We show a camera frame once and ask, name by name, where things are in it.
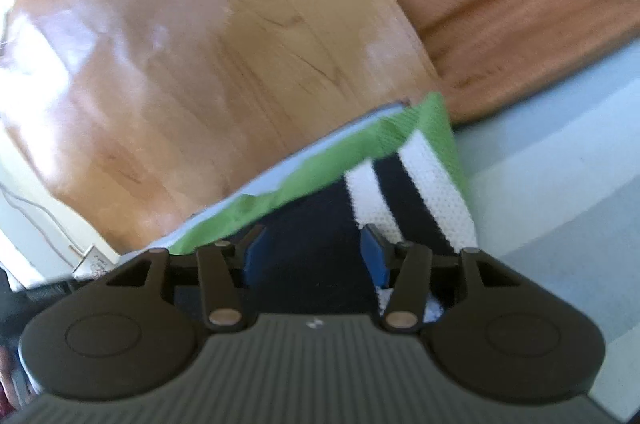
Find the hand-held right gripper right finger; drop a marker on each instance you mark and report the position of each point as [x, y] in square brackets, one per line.
[375, 261]

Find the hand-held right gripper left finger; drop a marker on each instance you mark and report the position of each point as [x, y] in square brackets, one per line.
[254, 250]

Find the navy green white striped sweater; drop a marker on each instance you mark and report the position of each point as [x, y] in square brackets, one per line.
[310, 244]

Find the white enamel mug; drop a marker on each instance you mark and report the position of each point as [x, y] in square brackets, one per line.
[95, 261]

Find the grey striped bed sheet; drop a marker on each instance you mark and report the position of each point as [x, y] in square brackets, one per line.
[550, 214]

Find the wooden headboard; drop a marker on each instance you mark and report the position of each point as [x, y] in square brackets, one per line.
[200, 53]

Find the brown cushion mat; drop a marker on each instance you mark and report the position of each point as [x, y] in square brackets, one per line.
[500, 3]

